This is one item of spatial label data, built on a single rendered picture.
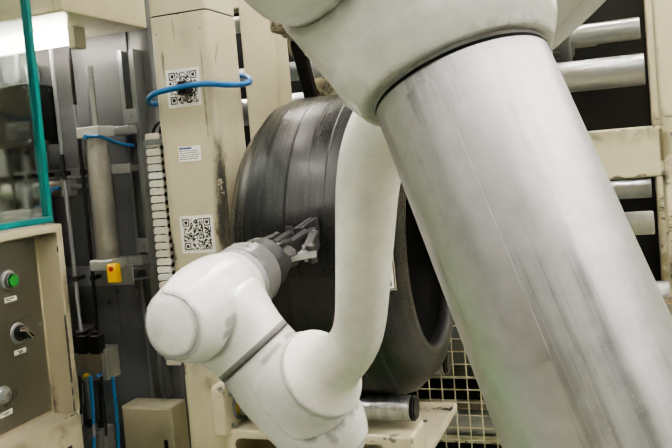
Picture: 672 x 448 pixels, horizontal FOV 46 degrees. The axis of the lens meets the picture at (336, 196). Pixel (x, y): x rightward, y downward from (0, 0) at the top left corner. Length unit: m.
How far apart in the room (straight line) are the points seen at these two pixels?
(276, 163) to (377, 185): 0.64
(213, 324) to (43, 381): 0.82
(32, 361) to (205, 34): 0.70
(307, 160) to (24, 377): 0.68
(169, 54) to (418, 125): 1.25
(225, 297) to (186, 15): 0.83
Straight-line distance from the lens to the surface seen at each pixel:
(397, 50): 0.40
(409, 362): 1.38
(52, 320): 1.64
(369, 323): 0.80
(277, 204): 1.31
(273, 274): 1.01
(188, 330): 0.87
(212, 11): 1.61
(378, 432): 1.45
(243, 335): 0.90
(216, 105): 1.57
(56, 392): 1.68
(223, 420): 1.52
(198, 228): 1.59
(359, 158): 0.70
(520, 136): 0.39
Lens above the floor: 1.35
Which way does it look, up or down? 3 degrees down
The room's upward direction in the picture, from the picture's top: 5 degrees counter-clockwise
